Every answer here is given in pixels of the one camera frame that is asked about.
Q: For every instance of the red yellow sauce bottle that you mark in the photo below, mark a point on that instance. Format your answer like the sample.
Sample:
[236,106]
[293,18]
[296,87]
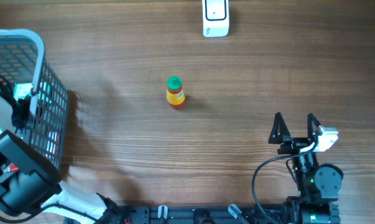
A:
[175,94]

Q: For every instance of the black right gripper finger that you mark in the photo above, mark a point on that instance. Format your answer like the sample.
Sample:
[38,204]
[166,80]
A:
[279,133]
[311,122]

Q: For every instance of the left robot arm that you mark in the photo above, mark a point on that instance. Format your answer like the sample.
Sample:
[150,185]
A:
[30,184]

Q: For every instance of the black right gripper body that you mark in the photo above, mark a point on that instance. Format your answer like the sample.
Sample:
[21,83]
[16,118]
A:
[295,145]

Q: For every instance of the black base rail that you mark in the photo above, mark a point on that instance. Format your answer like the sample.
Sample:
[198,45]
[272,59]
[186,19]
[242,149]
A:
[206,214]

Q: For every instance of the teal white small packet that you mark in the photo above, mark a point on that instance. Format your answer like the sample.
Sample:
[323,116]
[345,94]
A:
[22,90]

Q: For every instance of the red white stick packet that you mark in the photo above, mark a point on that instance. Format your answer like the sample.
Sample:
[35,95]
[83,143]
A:
[10,168]

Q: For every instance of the white barcode scanner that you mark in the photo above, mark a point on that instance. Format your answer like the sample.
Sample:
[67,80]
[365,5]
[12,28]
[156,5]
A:
[215,18]

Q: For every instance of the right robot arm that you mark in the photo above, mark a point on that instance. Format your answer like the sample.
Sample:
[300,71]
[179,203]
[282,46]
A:
[318,184]

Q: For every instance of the grey plastic shopping basket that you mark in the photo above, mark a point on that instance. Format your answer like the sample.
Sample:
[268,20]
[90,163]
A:
[22,60]

